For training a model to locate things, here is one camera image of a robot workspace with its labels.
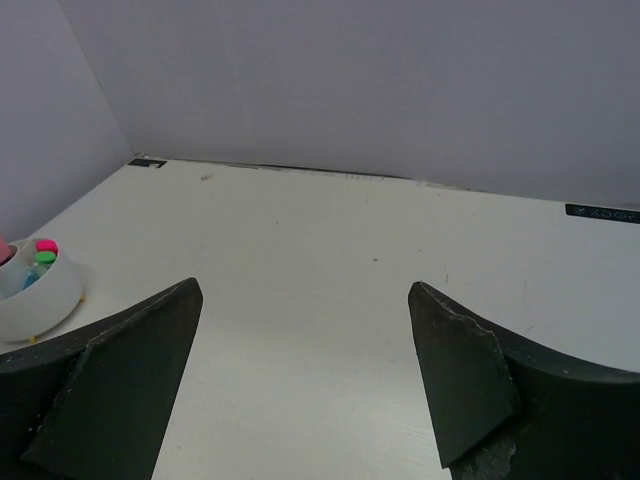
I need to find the white round divided container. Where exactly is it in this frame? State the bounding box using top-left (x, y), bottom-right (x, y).
top-left (1, 238), bottom-right (84, 343)

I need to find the pink black highlighter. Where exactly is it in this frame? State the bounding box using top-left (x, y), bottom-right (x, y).
top-left (35, 239), bottom-right (59, 255)

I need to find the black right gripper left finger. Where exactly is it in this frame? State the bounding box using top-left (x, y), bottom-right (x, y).
top-left (1, 278), bottom-right (203, 479)

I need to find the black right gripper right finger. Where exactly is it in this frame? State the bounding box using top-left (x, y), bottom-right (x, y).
top-left (408, 282), bottom-right (639, 479)

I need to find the blue correction tape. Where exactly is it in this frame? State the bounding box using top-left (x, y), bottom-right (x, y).
top-left (21, 264), bottom-right (49, 291)

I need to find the pink correction tape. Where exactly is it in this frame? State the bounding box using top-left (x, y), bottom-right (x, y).
top-left (0, 237), bottom-right (14, 265)

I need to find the green black highlighter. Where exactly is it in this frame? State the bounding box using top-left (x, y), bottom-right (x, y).
top-left (34, 251), bottom-right (57, 267)

